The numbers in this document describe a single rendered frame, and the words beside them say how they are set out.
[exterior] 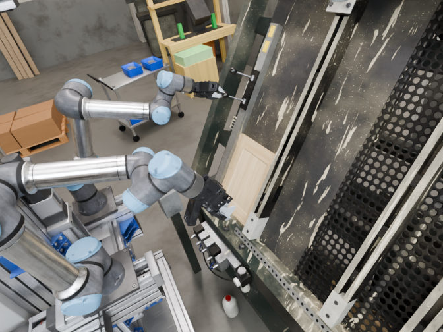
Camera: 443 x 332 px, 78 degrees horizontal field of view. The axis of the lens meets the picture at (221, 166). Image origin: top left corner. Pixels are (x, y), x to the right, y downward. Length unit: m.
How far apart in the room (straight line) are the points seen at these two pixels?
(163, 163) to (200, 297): 1.72
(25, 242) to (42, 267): 0.10
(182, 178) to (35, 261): 0.47
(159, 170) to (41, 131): 4.24
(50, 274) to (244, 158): 0.96
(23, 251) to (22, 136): 4.07
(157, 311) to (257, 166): 1.24
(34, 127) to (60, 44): 5.17
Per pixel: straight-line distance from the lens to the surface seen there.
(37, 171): 0.91
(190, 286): 2.37
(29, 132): 4.89
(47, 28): 9.66
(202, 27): 5.78
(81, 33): 9.68
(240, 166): 1.47
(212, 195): 0.84
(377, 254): 1.04
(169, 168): 0.69
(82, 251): 1.14
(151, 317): 2.13
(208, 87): 1.35
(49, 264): 0.97
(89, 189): 1.56
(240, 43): 1.63
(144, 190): 0.74
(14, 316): 1.54
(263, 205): 1.28
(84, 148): 1.56
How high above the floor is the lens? 2.04
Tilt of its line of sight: 39 degrees down
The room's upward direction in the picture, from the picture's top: 12 degrees counter-clockwise
